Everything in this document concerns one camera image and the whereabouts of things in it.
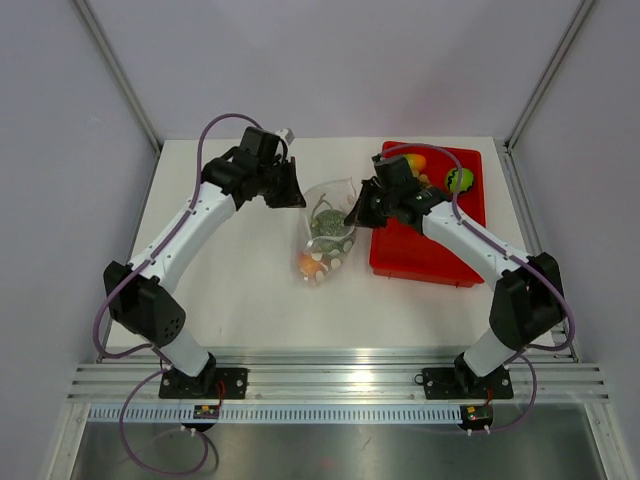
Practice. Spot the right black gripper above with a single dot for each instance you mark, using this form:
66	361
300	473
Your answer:
361	216

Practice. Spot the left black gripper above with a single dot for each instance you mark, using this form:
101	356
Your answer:
291	197

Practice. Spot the green netted melon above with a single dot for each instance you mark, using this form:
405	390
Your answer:
328	230

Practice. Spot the clear zip top bag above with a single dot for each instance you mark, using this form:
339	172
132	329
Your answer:
337	194

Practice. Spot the orange peach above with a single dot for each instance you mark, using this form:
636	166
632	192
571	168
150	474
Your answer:
308	266

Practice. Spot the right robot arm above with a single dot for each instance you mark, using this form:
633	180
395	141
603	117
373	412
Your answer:
527	290

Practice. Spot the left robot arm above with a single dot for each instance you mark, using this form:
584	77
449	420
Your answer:
140	293

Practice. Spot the brown longan bunch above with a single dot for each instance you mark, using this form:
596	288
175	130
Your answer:
424	181

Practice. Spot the green orange mango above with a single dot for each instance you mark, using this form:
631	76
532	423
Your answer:
416	162

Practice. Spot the red plastic tray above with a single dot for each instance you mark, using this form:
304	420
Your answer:
436	250

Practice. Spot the green round fruit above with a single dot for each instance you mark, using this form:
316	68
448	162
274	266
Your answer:
459	180

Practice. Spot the right controller board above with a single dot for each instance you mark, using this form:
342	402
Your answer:
476	417

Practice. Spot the controller board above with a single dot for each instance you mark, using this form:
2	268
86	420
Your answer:
206	412
476	417

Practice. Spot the left controller board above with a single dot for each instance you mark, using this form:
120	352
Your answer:
206	412

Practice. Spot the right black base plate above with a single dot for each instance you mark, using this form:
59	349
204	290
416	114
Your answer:
439	383

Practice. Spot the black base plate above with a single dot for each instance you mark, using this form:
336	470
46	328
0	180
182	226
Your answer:
439	383
226	382

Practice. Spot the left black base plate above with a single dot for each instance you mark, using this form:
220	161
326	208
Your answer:
226	382

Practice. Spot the white slotted cable duct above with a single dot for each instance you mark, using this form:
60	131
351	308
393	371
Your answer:
282	414

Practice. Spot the left frame post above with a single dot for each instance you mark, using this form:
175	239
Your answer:
100	39

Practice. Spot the frame post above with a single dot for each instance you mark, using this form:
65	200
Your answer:
572	31
100	39

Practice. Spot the aluminium rail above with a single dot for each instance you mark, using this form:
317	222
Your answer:
348	376

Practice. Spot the right frame post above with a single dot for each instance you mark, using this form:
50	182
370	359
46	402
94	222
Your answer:
572	31

